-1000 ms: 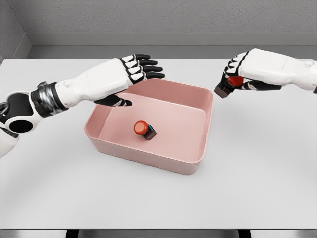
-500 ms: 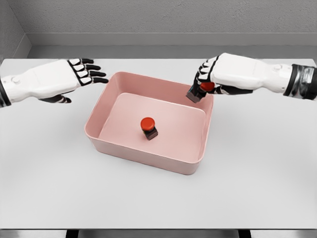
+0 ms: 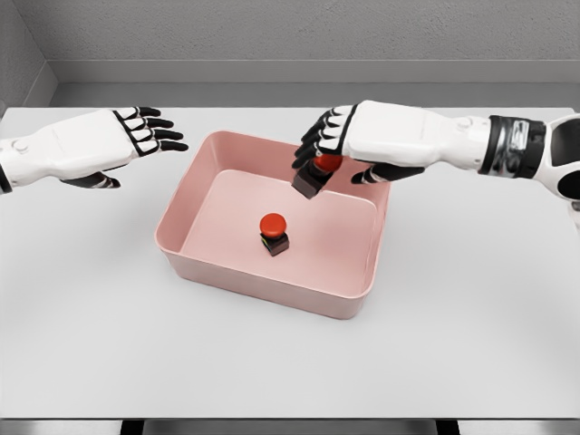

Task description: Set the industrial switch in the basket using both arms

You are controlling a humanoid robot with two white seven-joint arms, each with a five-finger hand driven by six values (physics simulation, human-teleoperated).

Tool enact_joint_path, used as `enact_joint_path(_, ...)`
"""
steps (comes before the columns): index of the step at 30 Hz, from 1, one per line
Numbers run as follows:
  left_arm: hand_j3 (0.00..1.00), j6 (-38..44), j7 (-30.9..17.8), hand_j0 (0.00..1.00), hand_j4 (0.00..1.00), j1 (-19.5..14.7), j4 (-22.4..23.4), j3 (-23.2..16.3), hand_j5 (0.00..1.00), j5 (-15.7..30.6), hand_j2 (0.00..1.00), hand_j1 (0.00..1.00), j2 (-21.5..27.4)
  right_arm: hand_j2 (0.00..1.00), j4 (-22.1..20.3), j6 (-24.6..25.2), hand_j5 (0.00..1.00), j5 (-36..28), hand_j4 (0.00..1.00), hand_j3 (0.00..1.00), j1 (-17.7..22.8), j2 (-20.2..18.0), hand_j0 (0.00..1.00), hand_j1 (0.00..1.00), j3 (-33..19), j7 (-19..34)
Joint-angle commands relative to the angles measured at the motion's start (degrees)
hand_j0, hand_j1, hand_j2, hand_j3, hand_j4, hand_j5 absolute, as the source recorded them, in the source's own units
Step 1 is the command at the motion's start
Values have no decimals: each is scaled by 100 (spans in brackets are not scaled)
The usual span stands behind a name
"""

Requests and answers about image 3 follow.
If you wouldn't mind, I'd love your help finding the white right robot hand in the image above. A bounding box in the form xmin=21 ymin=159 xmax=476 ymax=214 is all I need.
xmin=293 ymin=100 xmax=448 ymax=186

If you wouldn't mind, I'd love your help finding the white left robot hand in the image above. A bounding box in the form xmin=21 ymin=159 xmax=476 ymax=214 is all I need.
xmin=34 ymin=106 xmax=189 ymax=190

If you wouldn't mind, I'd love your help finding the red button industrial switch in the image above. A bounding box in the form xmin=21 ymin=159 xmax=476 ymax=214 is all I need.
xmin=290 ymin=153 xmax=343 ymax=201
xmin=258 ymin=213 xmax=290 ymax=258

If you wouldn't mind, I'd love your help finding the pink rectangular plastic basket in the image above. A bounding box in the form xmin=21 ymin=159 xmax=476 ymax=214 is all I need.
xmin=153 ymin=130 xmax=392 ymax=322

